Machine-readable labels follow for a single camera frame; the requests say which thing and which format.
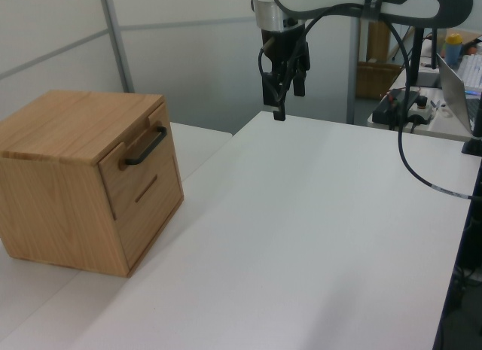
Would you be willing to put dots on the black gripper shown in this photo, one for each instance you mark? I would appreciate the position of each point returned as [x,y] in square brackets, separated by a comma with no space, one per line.
[280,41]

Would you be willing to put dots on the brown cardboard box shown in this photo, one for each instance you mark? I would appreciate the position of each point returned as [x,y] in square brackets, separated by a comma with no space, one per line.
[376,81]

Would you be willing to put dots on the black power box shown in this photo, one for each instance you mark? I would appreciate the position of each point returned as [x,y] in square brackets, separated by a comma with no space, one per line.
[384,109]

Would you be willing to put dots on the upright wooden board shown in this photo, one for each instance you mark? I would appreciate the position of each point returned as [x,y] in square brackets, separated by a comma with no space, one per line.
[378,41]

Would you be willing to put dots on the white emergency stop button box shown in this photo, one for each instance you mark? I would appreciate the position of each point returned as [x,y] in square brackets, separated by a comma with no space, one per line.
[421,111]

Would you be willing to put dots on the black monitor stand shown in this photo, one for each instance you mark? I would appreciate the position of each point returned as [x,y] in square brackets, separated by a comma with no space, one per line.
[417,56]

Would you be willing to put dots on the thin black pole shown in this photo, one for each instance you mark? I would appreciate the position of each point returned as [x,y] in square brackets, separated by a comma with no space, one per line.
[435,49]

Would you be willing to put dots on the grey side desk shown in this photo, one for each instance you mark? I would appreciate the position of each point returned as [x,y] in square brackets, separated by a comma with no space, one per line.
[444,129]

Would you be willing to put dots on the silver laptop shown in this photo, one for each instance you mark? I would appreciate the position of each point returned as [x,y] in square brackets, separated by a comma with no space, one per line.
[453,90]

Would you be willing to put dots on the blue bottle with yellow cap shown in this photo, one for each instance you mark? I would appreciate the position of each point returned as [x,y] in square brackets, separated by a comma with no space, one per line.
[453,50]

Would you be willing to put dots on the white keyboard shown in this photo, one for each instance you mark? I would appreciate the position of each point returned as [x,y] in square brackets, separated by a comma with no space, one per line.
[472,71]

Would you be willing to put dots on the wooden cabinet housing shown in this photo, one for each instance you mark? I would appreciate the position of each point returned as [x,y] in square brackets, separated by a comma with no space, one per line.
[45,199]

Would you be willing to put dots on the grey partition post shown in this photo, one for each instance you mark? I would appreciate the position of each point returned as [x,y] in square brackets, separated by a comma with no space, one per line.
[118,41]
[354,83]

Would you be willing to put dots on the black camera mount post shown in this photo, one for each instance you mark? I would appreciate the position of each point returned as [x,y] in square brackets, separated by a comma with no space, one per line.
[475,143]

